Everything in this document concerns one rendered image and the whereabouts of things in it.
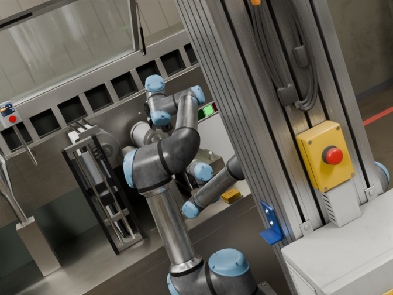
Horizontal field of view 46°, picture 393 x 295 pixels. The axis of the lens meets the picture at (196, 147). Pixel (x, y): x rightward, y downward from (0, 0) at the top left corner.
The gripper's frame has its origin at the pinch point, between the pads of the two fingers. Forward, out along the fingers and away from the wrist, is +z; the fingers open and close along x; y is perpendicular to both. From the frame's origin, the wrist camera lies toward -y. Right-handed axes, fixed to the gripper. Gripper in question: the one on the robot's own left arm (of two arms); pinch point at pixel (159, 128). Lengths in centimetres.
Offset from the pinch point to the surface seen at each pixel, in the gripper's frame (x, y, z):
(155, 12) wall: -97, 193, 160
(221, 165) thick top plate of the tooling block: -24.0, -20.5, 28.0
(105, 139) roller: 23.0, 10.5, 7.0
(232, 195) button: -16.2, -40.2, 15.1
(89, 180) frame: 38.2, -6.2, 3.5
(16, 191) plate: 71, 22, 38
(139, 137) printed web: 6.1, 10.7, 20.9
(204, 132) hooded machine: -77, 64, 178
